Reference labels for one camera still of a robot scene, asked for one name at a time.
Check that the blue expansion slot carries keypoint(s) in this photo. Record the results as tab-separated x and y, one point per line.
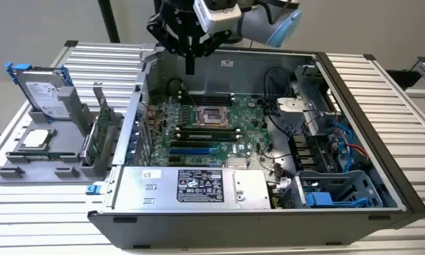
191	151

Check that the black stand pole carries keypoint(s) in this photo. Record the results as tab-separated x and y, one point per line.
109	24

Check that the open black PC case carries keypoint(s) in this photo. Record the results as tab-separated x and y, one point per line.
233	231

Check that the blue plastic disk carrier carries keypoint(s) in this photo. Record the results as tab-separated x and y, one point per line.
319	199

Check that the blue case latch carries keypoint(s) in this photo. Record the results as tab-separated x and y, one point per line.
91	189

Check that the black expansion slot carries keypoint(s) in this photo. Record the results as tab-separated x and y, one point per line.
191	144

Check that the silver CPU chip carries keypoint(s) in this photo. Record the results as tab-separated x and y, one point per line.
35	138

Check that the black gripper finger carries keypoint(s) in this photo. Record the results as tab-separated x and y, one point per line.
209	45
163	34

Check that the graphics card black fan shroud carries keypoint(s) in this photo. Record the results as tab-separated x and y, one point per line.
104	127

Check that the silver metal drive bay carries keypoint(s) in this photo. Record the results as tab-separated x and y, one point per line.
293	104

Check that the small silver heat sink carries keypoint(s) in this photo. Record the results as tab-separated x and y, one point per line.
237	162

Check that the green motherboard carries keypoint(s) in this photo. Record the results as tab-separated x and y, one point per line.
248	125

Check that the black table bracket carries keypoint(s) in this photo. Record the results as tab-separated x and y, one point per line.
405	78

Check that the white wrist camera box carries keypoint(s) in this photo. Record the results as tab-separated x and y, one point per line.
216	16

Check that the silver power supply unit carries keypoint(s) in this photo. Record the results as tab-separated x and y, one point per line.
152	196

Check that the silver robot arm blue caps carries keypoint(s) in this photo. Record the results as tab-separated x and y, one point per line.
259	21

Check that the grey metal disk cage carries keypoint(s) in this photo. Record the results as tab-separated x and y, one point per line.
340	176

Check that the grey plastic parts rack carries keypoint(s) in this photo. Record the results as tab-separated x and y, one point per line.
68	138

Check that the CPU socket metal frame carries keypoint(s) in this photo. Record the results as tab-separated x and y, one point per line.
212	115

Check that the round coin battery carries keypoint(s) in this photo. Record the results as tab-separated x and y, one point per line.
252	103

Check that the hard disk blue carrier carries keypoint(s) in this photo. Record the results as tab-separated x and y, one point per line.
43	93

